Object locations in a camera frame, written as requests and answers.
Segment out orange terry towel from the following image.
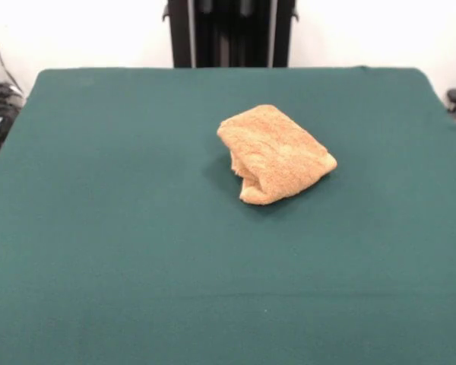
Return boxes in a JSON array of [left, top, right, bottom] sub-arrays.
[[217, 104, 338, 205]]

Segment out dark green table cloth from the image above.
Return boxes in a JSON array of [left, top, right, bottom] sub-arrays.
[[0, 66, 456, 365]]

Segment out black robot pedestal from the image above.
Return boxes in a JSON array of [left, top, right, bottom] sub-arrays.
[[161, 0, 290, 68]]

